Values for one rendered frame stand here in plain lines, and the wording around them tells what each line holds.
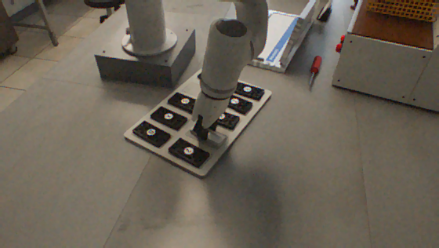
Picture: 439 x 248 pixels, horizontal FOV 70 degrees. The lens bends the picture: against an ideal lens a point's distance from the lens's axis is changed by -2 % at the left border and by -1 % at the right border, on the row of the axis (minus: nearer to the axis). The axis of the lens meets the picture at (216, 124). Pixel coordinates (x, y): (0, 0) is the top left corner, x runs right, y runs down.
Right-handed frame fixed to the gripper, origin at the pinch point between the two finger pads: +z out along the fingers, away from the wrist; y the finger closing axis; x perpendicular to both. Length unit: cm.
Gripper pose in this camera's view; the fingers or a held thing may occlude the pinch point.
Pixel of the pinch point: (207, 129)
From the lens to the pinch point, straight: 84.8
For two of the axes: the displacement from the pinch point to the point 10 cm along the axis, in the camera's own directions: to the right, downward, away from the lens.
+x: 8.0, 5.3, -2.6
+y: -5.7, 5.6, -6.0
